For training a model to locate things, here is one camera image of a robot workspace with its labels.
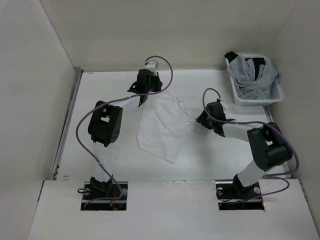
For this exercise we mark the white tank top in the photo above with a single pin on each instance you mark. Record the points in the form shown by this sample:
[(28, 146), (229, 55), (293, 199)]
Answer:
[(164, 125)]

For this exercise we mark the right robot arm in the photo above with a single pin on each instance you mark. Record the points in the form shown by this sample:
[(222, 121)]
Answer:
[(267, 147)]

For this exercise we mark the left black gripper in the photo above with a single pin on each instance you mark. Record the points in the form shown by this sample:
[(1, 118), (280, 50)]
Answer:
[(158, 83)]

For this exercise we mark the black tank top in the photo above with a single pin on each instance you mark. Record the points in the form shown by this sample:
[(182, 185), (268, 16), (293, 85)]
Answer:
[(252, 62)]

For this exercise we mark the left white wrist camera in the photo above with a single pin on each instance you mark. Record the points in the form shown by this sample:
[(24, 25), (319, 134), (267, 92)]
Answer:
[(152, 65)]

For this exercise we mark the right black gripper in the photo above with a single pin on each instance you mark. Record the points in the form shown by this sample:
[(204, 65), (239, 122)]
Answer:
[(201, 119)]

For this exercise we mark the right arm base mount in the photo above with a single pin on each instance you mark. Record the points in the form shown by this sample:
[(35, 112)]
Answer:
[(230, 199)]

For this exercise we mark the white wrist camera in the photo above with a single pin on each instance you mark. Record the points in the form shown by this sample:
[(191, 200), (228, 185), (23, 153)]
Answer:
[(223, 103), (152, 65)]

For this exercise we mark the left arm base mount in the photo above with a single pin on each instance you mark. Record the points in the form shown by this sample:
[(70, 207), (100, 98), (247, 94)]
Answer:
[(103, 196)]

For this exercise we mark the white plastic laundry basket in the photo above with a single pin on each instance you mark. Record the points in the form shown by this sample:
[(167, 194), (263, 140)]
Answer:
[(277, 95)]

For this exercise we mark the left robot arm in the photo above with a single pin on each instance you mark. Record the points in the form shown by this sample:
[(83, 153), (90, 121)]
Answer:
[(105, 125)]

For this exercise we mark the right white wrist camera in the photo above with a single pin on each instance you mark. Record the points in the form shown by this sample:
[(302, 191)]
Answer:
[(223, 103)]

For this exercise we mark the grey tank top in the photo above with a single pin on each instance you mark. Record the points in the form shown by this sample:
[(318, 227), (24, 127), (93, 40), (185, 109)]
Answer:
[(247, 88)]

